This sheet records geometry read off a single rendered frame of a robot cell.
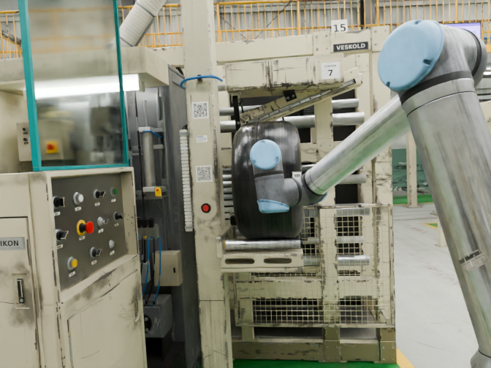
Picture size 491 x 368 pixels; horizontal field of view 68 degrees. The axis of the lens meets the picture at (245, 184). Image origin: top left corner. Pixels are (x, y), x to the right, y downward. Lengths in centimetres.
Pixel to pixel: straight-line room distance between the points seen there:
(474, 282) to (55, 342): 103
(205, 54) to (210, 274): 101
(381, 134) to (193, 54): 106
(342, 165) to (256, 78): 104
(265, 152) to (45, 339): 81
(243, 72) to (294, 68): 26
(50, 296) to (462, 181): 102
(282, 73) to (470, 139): 138
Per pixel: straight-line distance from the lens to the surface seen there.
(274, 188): 106
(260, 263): 160
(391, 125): 91
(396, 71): 70
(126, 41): 220
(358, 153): 97
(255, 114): 205
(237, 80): 195
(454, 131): 66
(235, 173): 148
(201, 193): 169
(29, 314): 122
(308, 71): 194
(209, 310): 182
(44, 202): 112
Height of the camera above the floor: 127
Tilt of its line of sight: 4 degrees down
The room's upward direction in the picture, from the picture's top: 3 degrees counter-clockwise
